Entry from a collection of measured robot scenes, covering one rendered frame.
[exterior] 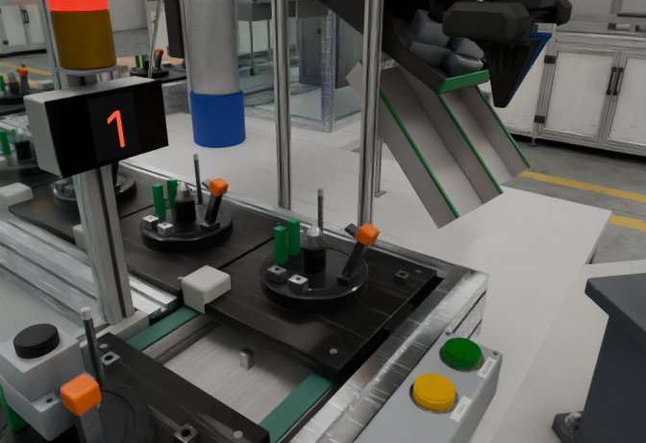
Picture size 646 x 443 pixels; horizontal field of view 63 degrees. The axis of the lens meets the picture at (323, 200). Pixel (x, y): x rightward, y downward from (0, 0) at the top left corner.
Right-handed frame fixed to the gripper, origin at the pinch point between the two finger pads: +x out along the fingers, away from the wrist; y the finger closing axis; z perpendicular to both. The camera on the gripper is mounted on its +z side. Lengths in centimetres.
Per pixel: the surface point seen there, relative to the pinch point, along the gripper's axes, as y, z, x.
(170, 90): -67, 137, 31
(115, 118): 23.9, 28.9, 4.2
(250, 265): 7.2, 28.7, 28.4
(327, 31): -80, 78, 8
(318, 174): -49, 59, 39
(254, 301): 13.1, 22.5, 28.4
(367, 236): 6.0, 11.0, 18.9
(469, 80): -21.3, 11.5, 5.5
